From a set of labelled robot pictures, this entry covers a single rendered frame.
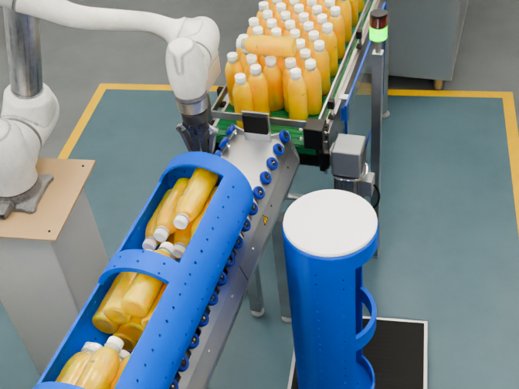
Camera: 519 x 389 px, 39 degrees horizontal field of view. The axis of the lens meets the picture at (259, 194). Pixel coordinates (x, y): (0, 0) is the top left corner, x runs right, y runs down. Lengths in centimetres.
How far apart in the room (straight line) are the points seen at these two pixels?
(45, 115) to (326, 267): 104
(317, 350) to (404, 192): 153
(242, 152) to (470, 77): 230
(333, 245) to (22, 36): 110
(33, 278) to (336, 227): 107
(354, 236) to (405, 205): 161
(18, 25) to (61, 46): 312
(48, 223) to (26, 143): 26
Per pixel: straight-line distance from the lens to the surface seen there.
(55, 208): 244
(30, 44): 234
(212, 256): 195
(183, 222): 201
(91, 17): 204
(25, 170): 241
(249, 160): 257
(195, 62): 197
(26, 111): 246
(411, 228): 360
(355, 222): 216
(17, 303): 277
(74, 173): 255
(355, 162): 269
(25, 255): 252
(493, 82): 460
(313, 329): 235
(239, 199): 210
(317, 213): 219
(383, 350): 296
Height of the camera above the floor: 256
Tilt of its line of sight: 42 degrees down
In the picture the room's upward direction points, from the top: 7 degrees counter-clockwise
